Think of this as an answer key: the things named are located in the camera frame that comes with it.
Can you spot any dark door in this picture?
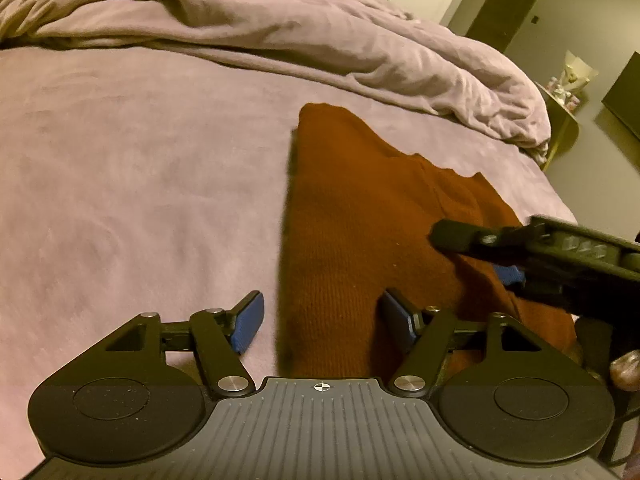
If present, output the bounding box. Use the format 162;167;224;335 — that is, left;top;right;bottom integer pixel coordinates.
464;0;553;57

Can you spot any person's right hand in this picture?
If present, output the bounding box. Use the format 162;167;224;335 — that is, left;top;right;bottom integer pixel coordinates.
607;352;640;390

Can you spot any bed with purple sheet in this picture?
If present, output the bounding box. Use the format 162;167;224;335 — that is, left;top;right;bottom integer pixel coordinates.
0;46;581;471

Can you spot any crumpled purple duvet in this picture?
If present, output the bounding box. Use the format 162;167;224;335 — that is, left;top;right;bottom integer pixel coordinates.
0;0;552;163

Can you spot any rust brown knit sweater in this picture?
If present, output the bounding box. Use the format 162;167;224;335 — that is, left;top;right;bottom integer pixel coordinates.
276;102;582;379

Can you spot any wrapped flower bouquet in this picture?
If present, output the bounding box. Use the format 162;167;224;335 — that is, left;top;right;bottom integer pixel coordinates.
546;49;599;112

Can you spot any side table with gold legs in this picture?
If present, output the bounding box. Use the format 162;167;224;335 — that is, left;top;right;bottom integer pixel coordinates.
534;81;581;172

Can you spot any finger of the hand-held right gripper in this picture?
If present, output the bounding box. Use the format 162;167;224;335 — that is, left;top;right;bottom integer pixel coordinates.
492;261;532;292
431;218;547;263

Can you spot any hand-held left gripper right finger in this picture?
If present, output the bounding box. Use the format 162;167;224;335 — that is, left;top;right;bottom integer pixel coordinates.
381;287;545;397

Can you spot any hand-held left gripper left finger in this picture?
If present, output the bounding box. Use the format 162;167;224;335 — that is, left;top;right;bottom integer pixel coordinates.
107;290;266;399

